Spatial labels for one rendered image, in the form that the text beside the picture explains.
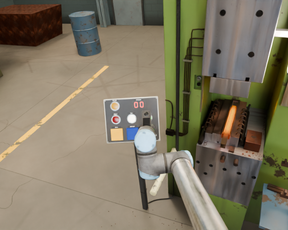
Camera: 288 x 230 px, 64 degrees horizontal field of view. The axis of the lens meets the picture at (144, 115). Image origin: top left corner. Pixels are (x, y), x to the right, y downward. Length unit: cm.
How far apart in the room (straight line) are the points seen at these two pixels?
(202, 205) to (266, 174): 116
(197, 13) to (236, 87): 44
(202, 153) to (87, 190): 140
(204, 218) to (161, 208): 161
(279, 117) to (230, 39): 58
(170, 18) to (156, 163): 81
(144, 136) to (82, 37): 484
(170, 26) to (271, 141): 94
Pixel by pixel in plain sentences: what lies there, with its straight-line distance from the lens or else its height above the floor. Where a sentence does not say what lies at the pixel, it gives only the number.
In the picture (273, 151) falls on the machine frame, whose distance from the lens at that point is 171.
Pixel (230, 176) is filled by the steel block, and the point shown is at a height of 71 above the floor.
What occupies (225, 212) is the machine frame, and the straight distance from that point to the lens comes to 196.
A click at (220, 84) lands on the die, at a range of 131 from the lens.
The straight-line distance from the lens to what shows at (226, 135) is 146.
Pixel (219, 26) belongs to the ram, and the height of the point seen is 162.
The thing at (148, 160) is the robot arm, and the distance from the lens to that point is 101.
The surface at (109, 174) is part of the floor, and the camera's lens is 261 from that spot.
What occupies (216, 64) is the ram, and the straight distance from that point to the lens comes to 126.
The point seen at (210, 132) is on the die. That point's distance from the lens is 152.
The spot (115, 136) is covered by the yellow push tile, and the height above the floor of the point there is 100.
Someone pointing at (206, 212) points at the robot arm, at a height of 133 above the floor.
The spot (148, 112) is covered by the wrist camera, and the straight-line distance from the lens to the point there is 119.
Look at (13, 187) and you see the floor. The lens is 291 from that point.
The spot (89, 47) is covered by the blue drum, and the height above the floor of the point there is 20.
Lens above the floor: 194
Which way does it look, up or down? 35 degrees down
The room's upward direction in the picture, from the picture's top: 5 degrees counter-clockwise
